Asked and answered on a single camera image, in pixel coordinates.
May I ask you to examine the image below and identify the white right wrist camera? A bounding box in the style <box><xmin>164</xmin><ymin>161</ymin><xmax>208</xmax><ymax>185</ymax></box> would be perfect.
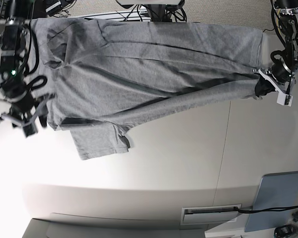
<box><xmin>277</xmin><ymin>92</ymin><xmax>293</xmax><ymax>107</ymax></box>

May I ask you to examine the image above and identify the blue grey tablet board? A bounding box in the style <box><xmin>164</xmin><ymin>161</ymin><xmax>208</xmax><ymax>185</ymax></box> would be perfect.
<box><xmin>244</xmin><ymin>171</ymin><xmax>298</xmax><ymax>233</ymax></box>

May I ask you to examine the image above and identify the yellow cable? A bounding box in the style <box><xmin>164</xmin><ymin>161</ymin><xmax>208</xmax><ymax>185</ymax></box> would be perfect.
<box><xmin>275</xmin><ymin>8</ymin><xmax>288</xmax><ymax>47</ymax></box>

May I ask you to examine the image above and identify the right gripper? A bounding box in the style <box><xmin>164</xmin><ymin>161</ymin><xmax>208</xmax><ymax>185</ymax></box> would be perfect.
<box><xmin>0</xmin><ymin>95</ymin><xmax>51</xmax><ymax>127</ymax></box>

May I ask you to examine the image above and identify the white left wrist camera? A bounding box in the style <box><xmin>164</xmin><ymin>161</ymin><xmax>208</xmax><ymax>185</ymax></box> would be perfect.
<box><xmin>22</xmin><ymin>123</ymin><xmax>38</xmax><ymax>138</ymax></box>

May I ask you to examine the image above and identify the black cable at table slot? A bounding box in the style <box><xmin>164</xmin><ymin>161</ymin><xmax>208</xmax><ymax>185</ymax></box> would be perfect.
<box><xmin>234</xmin><ymin>203</ymin><xmax>298</xmax><ymax>214</ymax></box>

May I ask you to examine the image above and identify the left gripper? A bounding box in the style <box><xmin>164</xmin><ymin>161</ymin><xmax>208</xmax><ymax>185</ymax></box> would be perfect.
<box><xmin>258</xmin><ymin>68</ymin><xmax>295</xmax><ymax>95</ymax></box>

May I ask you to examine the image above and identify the grey T-shirt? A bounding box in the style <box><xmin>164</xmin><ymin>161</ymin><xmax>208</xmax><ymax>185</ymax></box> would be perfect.
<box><xmin>27</xmin><ymin>17</ymin><xmax>264</xmax><ymax>161</ymax></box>

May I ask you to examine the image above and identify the black device with blue light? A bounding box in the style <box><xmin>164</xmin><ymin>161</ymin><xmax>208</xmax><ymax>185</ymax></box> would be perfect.
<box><xmin>274</xmin><ymin>224</ymin><xmax>298</xmax><ymax>238</ymax></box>

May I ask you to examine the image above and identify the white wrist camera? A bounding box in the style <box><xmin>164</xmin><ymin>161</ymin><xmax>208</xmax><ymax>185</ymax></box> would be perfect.
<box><xmin>22</xmin><ymin>123</ymin><xmax>38</xmax><ymax>138</ymax></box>
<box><xmin>277</xmin><ymin>92</ymin><xmax>293</xmax><ymax>107</ymax></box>

